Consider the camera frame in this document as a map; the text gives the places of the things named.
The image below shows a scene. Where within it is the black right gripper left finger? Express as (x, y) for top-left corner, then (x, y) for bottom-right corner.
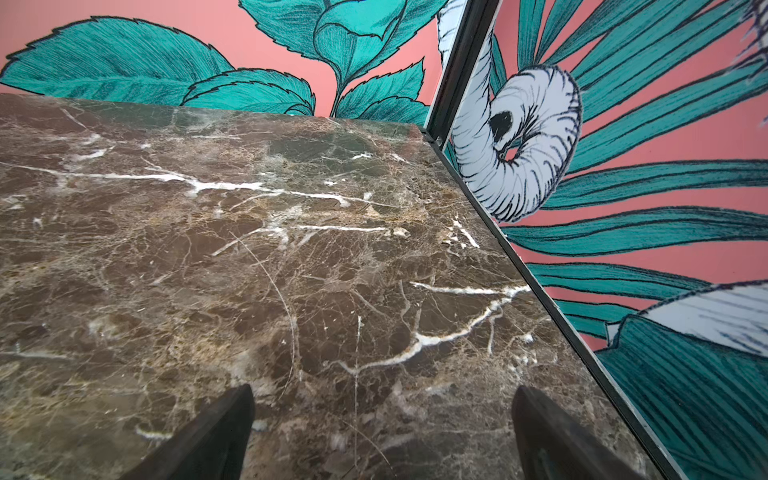
(121, 384), (255, 480)

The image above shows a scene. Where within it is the black enclosure corner post right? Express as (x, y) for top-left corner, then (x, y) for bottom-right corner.
(424, 0), (501, 147)

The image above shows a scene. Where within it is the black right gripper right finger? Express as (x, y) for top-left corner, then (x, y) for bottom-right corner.
(511, 386), (641, 480)

